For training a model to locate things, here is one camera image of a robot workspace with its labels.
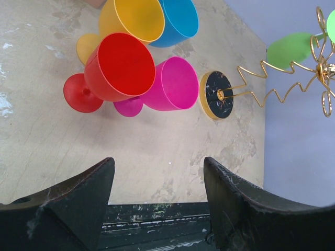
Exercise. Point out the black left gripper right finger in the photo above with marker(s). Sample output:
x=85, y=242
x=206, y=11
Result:
x=247, y=217

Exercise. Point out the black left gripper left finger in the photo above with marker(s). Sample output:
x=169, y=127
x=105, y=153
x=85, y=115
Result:
x=65, y=216

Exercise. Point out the pink wine glass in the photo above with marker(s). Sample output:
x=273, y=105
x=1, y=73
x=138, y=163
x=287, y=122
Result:
x=175, y=87

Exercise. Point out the red wine glass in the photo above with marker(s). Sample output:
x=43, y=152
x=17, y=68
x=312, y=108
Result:
x=121, y=67

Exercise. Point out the green wine glass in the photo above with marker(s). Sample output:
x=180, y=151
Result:
x=297, y=47

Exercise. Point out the blue wine glass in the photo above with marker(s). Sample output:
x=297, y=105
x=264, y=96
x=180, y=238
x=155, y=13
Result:
x=181, y=22

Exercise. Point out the yellow wine glass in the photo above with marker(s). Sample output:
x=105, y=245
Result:
x=143, y=19

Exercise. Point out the peach desk organizer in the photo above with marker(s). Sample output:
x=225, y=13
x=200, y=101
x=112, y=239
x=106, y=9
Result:
x=95, y=3

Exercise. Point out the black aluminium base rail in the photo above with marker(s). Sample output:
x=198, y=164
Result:
x=157, y=226

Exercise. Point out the gold wire glass rack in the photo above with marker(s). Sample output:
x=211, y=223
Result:
x=216, y=93

